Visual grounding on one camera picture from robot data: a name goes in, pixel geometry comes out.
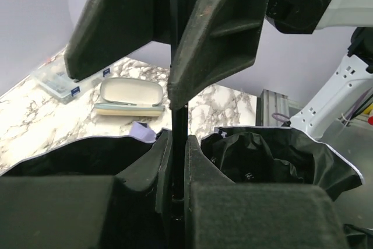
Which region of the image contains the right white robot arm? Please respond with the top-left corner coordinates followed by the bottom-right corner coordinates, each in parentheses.
top-left (65, 0), bottom-right (372, 138)

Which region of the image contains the beige umbrella sleeve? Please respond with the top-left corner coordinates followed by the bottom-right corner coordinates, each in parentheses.
top-left (94, 77), bottom-right (166, 117)

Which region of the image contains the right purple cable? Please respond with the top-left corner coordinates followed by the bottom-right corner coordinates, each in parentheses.
top-left (270, 111), bottom-right (292, 127)

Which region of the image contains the lavender umbrella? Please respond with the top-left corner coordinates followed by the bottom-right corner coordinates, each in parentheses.
top-left (0, 0), bottom-right (367, 249)

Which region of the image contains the clear plastic parts box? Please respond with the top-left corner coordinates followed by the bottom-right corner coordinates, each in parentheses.
top-left (31, 66), bottom-right (112, 104)

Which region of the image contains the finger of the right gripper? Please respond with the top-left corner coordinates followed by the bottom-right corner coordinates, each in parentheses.
top-left (64, 0), bottom-right (170, 81)
top-left (167, 0), bottom-right (269, 110)

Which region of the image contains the aluminium extrusion frame rail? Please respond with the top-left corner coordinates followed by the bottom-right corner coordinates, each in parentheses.
top-left (255, 89), bottom-right (301, 127)

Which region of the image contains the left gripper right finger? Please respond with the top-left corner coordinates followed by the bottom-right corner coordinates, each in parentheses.
top-left (184, 135), bottom-right (348, 249)

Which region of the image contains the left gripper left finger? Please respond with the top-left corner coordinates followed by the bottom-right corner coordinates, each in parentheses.
top-left (1, 130), bottom-right (172, 248)

